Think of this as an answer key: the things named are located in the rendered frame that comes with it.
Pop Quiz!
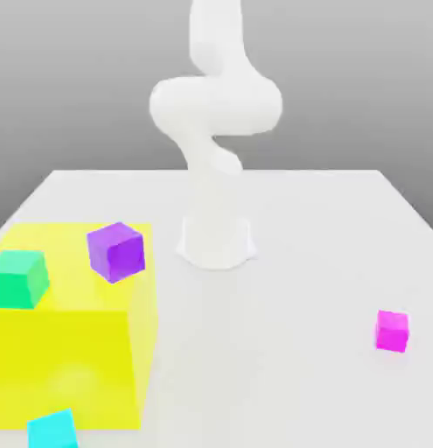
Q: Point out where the large yellow box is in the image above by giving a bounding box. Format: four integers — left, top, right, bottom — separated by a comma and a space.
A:
0, 222, 159, 431

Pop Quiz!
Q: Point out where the small cyan cube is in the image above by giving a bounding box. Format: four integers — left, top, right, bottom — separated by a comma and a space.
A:
26, 408, 80, 448

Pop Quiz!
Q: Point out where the small magenta cube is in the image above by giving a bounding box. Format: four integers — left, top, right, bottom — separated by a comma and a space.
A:
374, 309, 410, 354

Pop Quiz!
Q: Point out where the small purple cube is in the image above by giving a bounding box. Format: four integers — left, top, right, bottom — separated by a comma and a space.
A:
86, 221, 147, 284

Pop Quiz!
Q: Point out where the small green cube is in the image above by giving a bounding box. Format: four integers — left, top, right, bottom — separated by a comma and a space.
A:
0, 249, 51, 310

